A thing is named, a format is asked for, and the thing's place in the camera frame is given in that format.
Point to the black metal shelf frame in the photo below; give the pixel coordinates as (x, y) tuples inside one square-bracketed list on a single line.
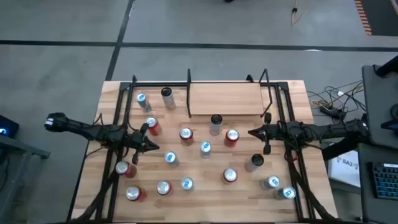
[(188, 93)]

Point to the red Fanta strawberry can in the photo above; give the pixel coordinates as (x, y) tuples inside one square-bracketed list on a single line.
[(230, 175), (153, 126), (164, 187)]

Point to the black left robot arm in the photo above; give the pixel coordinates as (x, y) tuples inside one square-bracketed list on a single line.
[(77, 126)]

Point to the red Coca-Cola can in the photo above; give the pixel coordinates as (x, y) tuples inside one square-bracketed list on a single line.
[(231, 137), (125, 169), (186, 135)]

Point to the black headset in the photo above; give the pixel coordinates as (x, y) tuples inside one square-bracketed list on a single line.
[(392, 124)]

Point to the dark desk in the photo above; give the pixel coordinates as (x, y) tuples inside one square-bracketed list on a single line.
[(365, 186)]

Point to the red soda can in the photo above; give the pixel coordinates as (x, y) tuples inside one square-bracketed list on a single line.
[(135, 193)]

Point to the black keyboard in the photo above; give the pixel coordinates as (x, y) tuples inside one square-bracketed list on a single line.
[(387, 180)]

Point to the grey side desk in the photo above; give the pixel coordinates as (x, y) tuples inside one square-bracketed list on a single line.
[(379, 102)]

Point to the blue silver Red Bull can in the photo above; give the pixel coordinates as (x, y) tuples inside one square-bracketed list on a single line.
[(187, 183), (143, 101), (285, 193), (271, 182), (205, 148), (171, 158)]

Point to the grey metal cart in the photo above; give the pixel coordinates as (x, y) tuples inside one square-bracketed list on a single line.
[(18, 146)]

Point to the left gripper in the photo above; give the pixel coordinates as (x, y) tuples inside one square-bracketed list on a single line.
[(136, 141)]

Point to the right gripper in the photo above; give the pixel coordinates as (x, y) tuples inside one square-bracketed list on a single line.
[(273, 132)]

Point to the white Celsius peach can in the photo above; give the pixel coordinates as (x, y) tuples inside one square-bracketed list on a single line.
[(255, 161), (168, 99), (215, 124)]

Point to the white labelled box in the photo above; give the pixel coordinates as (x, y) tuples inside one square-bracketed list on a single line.
[(342, 171)]

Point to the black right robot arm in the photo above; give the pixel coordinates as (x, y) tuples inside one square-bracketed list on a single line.
[(326, 129)]

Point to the black mat hazard-striped edge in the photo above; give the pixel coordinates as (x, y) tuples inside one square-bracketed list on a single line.
[(382, 18)]

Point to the black device blue light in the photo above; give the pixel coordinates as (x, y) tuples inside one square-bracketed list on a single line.
[(9, 124)]

